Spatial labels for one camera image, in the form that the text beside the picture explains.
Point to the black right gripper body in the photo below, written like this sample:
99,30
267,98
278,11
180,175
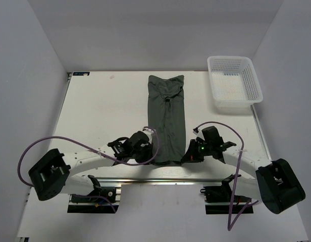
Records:
203,149

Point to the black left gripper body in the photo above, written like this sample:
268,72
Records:
143,156

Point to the dark green t-shirt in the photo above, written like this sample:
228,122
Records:
166,114

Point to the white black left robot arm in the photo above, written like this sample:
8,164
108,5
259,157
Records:
58,173

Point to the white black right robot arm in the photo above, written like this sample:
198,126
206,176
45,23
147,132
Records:
272,182

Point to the white perforated plastic basket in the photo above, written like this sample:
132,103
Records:
233,82

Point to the dark label sticker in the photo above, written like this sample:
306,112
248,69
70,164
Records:
81,73

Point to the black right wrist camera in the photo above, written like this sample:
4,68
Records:
226,146

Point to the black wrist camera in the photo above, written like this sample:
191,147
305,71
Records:
226,146
119,148

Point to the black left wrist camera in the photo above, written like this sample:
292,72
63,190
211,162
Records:
119,148

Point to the aluminium table edge rail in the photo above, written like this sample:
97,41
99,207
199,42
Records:
155,179

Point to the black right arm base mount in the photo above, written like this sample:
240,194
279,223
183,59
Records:
217,200

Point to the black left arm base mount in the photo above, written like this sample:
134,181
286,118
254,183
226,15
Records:
104,201

